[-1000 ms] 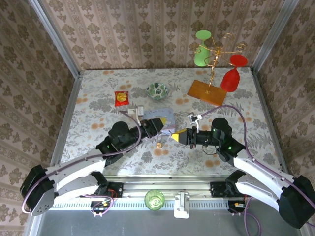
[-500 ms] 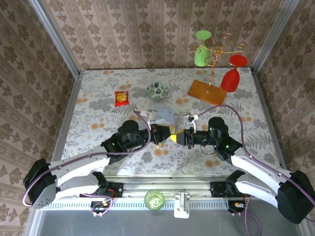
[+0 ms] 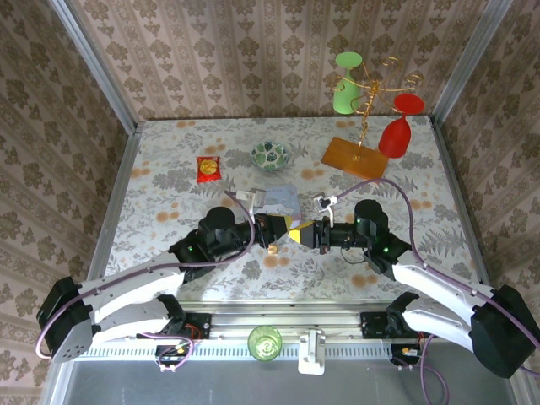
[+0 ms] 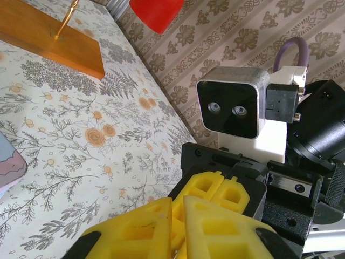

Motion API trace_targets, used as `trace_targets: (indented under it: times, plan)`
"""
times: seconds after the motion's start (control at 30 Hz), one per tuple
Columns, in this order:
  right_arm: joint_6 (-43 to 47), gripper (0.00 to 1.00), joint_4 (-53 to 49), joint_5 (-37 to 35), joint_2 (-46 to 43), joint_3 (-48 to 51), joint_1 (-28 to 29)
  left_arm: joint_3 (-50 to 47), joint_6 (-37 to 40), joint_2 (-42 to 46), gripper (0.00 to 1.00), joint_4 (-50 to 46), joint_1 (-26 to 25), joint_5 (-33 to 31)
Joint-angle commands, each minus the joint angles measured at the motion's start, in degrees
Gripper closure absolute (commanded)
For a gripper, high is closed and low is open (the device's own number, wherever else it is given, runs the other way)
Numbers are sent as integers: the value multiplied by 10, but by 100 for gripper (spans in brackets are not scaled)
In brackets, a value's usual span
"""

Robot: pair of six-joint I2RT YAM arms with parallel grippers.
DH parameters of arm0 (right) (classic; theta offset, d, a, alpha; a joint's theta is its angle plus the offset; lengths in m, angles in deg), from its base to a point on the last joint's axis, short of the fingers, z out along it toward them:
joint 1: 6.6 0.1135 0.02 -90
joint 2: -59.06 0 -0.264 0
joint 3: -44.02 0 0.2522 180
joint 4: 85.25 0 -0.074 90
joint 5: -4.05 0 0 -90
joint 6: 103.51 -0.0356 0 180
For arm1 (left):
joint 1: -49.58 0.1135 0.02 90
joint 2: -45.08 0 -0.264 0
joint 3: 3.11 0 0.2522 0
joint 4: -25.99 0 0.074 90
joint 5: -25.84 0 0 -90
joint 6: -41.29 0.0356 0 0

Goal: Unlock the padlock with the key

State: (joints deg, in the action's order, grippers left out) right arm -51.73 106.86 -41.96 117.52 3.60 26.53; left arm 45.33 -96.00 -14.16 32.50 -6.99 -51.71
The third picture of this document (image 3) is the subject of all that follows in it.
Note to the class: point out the green plastic wine glass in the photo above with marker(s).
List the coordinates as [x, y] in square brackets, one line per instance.
[346, 95]

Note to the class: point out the aluminium mounting rail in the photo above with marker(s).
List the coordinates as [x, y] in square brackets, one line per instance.
[287, 320]

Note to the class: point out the green leaf pattern bowl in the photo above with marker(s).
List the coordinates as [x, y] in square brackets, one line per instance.
[270, 156]

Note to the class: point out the pale blue notebook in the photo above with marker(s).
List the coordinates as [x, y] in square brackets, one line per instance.
[280, 200]

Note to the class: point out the red plastic wine glass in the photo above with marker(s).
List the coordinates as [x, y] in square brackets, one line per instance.
[395, 135]

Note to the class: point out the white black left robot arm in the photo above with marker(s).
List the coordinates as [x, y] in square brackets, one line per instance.
[126, 282]

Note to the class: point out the small brass padlock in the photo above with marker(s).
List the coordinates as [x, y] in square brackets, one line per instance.
[273, 249]

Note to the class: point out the aluminium frame post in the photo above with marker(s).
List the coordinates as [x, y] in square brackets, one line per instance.
[97, 67]
[472, 59]

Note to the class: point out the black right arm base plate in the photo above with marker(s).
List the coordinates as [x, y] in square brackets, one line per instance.
[375, 322]

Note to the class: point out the red snack packet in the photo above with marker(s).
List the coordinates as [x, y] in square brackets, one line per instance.
[208, 169]

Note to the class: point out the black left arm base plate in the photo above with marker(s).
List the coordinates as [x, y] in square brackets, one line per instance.
[198, 322]

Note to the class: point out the green transparent cup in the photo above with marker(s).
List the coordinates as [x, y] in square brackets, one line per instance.
[264, 343]

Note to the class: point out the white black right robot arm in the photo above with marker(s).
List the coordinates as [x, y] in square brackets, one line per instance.
[439, 287]

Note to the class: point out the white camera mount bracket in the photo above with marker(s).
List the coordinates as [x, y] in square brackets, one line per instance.
[311, 352]

